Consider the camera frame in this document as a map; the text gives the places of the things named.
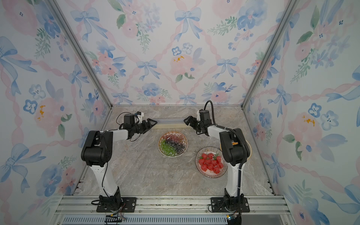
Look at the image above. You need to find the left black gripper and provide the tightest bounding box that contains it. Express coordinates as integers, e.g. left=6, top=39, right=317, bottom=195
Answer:
left=133, top=118, right=157, bottom=134

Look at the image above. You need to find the cream plastic wrap dispenser box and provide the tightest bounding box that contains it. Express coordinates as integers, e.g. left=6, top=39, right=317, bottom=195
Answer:
left=153, top=118, right=190, bottom=129

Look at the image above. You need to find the plate of grapes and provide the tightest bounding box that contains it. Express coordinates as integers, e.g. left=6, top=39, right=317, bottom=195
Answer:
left=157, top=130, right=188, bottom=158

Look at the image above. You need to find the plate of red strawberries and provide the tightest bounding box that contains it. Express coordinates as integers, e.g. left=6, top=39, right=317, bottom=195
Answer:
left=195, top=146, right=228, bottom=179

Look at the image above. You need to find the yellow plate with food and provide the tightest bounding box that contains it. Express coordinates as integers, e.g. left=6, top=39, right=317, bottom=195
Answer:
left=246, top=140, right=252, bottom=159

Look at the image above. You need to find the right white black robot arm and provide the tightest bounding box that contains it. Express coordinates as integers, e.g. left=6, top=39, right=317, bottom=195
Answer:
left=184, top=100, right=251, bottom=213

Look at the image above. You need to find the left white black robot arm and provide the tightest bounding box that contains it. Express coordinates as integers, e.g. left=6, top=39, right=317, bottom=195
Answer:
left=81, top=112, right=158, bottom=212

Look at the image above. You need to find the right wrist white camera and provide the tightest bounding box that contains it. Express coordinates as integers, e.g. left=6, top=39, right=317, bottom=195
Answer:
left=196, top=110, right=201, bottom=121

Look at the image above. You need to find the wrist white camera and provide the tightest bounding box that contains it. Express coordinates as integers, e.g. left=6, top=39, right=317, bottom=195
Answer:
left=196, top=110, right=201, bottom=121
left=135, top=111, right=144, bottom=122

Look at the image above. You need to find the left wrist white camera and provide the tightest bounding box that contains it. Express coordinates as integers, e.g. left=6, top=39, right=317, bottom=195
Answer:
left=135, top=111, right=144, bottom=122

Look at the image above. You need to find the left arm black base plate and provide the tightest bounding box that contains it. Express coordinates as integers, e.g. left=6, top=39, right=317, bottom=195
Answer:
left=96, top=197, right=137, bottom=213

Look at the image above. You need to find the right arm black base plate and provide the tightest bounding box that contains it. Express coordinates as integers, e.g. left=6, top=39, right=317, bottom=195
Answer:
left=210, top=197, right=250, bottom=213

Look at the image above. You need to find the aluminium front rail frame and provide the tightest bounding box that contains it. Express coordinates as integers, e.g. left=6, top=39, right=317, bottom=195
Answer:
left=50, top=196, right=295, bottom=225

